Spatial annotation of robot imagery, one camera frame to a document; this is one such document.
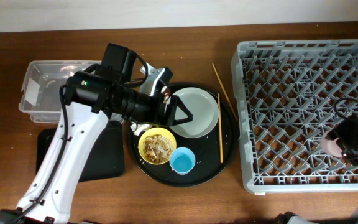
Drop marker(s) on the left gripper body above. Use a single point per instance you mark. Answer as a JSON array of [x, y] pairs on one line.
[[163, 111]]

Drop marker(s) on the grey round plate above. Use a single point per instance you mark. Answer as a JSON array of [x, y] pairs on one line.
[[204, 109]]

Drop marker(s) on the pink cup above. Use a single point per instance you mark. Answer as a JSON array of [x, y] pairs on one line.
[[329, 145]]

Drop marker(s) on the yellow bowl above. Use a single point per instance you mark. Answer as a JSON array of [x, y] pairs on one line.
[[153, 131]]

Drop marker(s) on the blue cup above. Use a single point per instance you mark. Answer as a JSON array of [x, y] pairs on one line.
[[182, 160]]

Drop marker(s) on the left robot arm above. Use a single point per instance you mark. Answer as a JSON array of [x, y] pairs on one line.
[[88, 100]]

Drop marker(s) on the grey dishwasher rack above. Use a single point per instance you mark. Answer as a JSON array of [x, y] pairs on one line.
[[289, 93]]

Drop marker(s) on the gold snack wrapper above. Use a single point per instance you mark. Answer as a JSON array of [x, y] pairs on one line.
[[165, 91]]

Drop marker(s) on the crumpled white napkin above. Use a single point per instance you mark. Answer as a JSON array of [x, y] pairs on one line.
[[137, 129]]

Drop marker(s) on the food scraps in bowl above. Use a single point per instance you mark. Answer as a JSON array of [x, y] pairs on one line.
[[157, 148]]

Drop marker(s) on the round black serving tray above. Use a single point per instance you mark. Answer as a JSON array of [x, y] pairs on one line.
[[211, 159]]

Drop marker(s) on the black rectangular tray bin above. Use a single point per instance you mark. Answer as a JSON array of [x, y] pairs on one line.
[[106, 159]]

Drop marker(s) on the clear plastic bin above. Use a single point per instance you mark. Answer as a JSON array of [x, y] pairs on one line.
[[40, 88]]

